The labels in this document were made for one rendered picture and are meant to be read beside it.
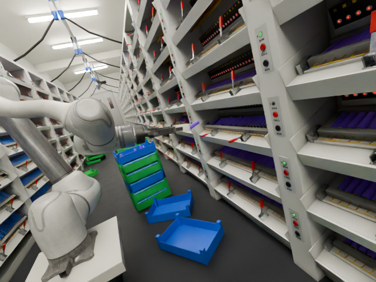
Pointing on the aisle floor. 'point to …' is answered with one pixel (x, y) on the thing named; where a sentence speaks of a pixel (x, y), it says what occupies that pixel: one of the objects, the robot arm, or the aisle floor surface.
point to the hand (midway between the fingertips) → (181, 127)
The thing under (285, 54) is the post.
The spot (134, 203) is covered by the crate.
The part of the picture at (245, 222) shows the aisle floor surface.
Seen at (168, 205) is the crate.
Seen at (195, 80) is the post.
